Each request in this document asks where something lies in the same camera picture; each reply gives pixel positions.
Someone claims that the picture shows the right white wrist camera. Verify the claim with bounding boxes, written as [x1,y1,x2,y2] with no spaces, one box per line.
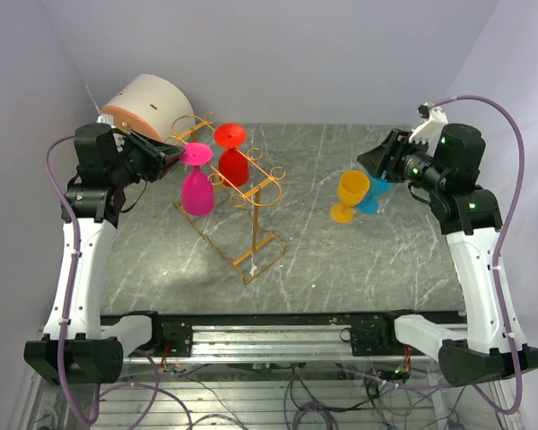
[408,104,448,144]

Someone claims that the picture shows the red plastic wine glass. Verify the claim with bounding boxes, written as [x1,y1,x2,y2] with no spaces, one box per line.
[214,123,249,187]

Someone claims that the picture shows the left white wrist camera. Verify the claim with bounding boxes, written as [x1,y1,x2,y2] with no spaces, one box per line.
[96,113,115,128]

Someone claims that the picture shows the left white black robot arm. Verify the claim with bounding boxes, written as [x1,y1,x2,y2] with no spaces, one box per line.
[23,123,184,385]

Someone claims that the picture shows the round white drawer box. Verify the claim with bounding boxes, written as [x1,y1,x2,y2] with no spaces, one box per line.
[101,73,195,143]

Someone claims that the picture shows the aluminium mounting rail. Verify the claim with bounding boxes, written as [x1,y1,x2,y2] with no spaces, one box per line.
[35,324,503,365]

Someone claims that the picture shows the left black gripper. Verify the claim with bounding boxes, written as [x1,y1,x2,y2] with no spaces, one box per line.
[110,127,186,186]

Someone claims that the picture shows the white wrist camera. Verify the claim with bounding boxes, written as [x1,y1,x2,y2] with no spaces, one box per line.
[96,113,115,128]
[408,104,448,144]

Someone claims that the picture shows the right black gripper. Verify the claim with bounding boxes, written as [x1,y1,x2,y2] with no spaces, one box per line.
[358,128,447,194]

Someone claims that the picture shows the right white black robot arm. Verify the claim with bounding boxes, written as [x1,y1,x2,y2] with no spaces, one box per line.
[357,124,538,387]

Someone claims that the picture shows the gold wire glass rack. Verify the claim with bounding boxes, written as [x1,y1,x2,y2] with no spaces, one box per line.
[173,113,287,285]

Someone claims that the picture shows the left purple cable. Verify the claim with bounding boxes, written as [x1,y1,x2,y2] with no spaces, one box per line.
[45,134,102,426]

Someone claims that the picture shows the pink plastic wine glass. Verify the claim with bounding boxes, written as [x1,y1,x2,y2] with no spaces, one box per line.
[180,142,215,217]

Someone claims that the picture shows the blue plastic wine glass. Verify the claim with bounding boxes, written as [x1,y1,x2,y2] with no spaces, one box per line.
[355,173,392,214]

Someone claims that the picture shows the yellow plastic wine glass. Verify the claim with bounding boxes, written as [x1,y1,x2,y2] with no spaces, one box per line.
[330,170,370,224]

